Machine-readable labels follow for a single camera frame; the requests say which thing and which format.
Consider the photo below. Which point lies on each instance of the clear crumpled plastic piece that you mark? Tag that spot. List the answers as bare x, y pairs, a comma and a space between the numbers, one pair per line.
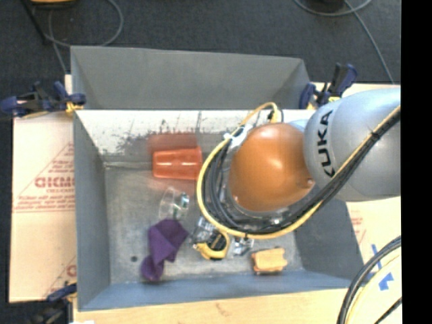
203, 229

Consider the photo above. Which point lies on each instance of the clear glass thing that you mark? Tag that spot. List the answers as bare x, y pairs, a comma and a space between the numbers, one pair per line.
170, 202

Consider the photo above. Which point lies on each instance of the yellow and black tape measure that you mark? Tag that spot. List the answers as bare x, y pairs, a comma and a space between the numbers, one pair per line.
213, 250

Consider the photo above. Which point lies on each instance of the purple cloth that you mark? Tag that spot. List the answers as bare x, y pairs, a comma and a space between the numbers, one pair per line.
165, 240

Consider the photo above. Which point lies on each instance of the orange plastic cup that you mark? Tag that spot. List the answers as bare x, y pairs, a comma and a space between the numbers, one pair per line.
177, 164

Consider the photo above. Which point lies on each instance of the grey metal bin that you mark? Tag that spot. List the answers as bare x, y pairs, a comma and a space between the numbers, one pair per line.
128, 194

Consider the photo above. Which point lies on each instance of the tan toy bread slice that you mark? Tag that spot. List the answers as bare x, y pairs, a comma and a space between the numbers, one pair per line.
269, 261

